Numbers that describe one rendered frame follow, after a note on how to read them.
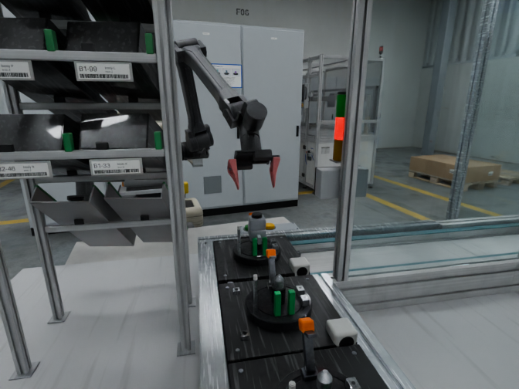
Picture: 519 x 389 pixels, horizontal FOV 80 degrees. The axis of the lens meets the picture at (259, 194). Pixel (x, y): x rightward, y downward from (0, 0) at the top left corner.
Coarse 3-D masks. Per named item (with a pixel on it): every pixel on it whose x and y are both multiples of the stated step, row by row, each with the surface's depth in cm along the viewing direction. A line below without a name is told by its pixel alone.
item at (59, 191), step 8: (8, 16) 284; (0, 80) 294; (0, 88) 297; (24, 96) 303; (24, 112) 306; (32, 112) 309; (40, 112) 311; (48, 112) 313; (40, 184) 328; (48, 184) 330; (56, 184) 332; (64, 184) 335; (72, 184) 337; (96, 184) 345; (104, 184) 350; (24, 192) 325; (48, 192) 332; (56, 192) 334; (64, 192) 337; (72, 192) 339; (104, 192) 350; (24, 200) 328; (56, 200) 336; (64, 200) 339; (48, 224) 340; (56, 224) 344; (32, 232) 340; (56, 232) 348
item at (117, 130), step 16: (80, 128) 60; (96, 128) 60; (112, 128) 60; (128, 128) 60; (144, 128) 60; (160, 128) 68; (80, 144) 59; (112, 144) 60; (128, 144) 60; (144, 144) 60; (144, 160) 66; (160, 160) 68
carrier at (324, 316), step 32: (224, 288) 74; (256, 288) 60; (288, 288) 71; (320, 288) 74; (224, 320) 63; (256, 320) 61; (288, 320) 60; (320, 320) 63; (256, 352) 55; (288, 352) 55
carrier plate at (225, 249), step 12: (228, 240) 100; (240, 240) 100; (276, 240) 100; (288, 240) 100; (216, 252) 91; (228, 252) 91; (288, 252) 91; (216, 264) 85; (228, 264) 85; (240, 264) 85; (276, 264) 85; (288, 264) 85; (228, 276) 79; (240, 276) 79; (252, 276) 79; (264, 276) 79; (288, 276) 81
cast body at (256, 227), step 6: (252, 216) 87; (258, 216) 86; (252, 222) 85; (258, 222) 85; (264, 222) 85; (252, 228) 85; (258, 228) 86; (264, 228) 86; (252, 234) 85; (258, 234) 85; (264, 234) 86; (258, 240) 84
